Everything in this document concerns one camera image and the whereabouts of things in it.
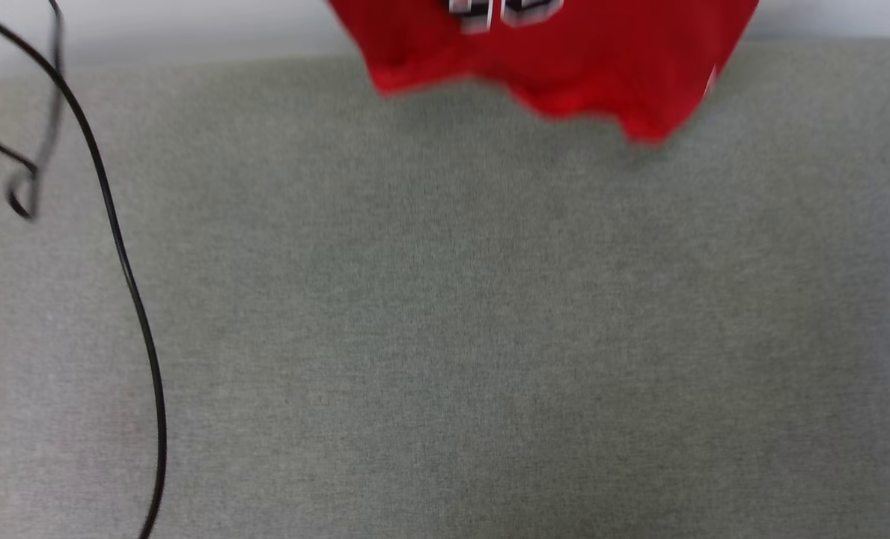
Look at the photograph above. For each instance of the red and white jersey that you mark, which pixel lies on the red and white jersey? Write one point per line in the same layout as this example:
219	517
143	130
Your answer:
564	52

